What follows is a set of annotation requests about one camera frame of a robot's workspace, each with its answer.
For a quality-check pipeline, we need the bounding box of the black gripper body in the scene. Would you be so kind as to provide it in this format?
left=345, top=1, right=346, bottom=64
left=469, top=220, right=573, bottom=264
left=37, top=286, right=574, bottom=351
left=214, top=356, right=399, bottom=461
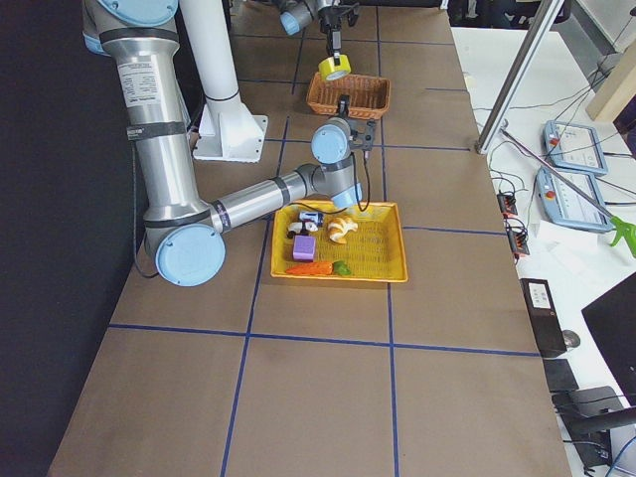
left=337, top=94, right=350, bottom=119

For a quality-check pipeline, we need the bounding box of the yellow tape roll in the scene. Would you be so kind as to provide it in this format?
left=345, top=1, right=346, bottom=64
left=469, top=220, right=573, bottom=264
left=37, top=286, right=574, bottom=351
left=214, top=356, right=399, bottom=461
left=318, top=55, right=351, bottom=81

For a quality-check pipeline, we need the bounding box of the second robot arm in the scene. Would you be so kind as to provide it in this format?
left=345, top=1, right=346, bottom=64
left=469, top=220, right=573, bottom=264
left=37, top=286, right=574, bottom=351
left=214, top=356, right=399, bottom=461
left=272, top=0, right=360, bottom=67

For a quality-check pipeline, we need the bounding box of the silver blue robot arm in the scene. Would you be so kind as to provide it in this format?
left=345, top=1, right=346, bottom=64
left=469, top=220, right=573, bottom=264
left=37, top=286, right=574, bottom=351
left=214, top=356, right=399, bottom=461
left=82, top=1, right=362, bottom=286

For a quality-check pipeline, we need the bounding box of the brown wicker basket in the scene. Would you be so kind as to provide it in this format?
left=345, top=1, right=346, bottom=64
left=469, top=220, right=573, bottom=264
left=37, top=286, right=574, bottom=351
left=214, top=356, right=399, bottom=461
left=306, top=73, right=392, bottom=119

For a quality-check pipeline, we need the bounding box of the yellow plastic basket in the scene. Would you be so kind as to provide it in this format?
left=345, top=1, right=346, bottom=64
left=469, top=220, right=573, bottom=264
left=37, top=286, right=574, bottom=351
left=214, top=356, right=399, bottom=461
left=270, top=199, right=408, bottom=282

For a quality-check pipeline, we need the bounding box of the blue white toy car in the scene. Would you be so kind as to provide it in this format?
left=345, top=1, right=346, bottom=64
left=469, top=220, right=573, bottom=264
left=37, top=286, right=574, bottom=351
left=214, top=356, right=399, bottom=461
left=299, top=211, right=324, bottom=228

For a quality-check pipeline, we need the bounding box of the white pillar with base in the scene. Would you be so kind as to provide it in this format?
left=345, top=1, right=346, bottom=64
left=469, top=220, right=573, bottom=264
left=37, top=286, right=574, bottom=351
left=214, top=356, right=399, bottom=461
left=179, top=0, right=268, bottom=163

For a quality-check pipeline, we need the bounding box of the toy croissant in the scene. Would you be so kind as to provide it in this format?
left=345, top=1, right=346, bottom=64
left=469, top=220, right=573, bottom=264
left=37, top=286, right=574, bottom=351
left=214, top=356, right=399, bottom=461
left=327, top=217, right=359, bottom=244

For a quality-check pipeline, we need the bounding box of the black white toy figure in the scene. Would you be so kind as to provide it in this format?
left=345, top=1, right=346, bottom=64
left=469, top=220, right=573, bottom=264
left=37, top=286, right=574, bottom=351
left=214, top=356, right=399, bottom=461
left=287, top=221, right=319, bottom=239

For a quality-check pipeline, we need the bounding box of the purple cube block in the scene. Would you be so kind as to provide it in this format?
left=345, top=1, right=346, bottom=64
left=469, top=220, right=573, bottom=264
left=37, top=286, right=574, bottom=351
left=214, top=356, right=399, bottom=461
left=292, top=235, right=316, bottom=261

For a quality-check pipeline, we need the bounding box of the toy carrot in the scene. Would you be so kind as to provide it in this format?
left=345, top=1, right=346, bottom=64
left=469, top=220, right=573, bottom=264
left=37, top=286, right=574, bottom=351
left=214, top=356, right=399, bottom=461
left=285, top=260, right=352, bottom=276

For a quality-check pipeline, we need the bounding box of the orange black connector upper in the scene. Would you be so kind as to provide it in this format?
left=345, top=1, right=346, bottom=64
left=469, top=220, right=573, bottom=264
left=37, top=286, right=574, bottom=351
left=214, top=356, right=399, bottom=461
left=497, top=193, right=518, bottom=218

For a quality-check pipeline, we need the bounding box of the orange black connector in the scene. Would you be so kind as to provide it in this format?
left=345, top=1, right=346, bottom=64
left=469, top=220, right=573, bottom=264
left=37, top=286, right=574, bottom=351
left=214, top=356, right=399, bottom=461
left=505, top=218, right=530, bottom=260
left=497, top=193, right=518, bottom=218

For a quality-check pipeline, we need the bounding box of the orange black connector lower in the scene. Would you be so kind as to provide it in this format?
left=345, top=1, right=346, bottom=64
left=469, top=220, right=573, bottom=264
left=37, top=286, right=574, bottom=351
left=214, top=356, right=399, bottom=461
left=505, top=218, right=530, bottom=260

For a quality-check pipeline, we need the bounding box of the upper teach pendant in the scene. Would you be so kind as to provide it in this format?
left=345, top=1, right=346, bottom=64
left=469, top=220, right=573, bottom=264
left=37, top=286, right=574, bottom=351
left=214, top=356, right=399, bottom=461
left=544, top=120, right=608, bottom=176

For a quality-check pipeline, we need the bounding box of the teach pendant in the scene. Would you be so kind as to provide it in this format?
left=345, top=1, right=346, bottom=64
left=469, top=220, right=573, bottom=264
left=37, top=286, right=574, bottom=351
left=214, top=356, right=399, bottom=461
left=544, top=120, right=608, bottom=176
left=536, top=167, right=613, bottom=233

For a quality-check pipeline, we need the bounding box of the lower teach pendant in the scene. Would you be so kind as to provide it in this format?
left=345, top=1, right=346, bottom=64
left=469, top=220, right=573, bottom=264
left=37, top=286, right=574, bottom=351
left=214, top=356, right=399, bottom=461
left=536, top=167, right=613, bottom=233

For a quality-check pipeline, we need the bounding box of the black box with label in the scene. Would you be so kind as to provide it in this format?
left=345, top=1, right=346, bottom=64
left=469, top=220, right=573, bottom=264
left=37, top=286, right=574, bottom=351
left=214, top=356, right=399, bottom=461
left=520, top=278, right=566, bottom=359

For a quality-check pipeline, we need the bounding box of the reacher grabber stick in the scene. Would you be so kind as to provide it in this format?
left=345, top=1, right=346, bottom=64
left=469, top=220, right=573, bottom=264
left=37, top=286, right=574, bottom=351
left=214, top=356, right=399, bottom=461
left=500, top=127, right=635, bottom=256

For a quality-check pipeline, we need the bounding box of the black monitor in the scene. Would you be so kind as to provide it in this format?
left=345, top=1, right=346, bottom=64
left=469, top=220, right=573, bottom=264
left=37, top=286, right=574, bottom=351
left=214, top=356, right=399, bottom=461
left=582, top=275, right=636, bottom=404

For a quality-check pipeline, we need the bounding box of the aluminium frame post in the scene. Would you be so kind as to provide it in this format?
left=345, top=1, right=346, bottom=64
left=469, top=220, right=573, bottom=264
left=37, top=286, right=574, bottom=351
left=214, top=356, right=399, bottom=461
left=475, top=0, right=564, bottom=155

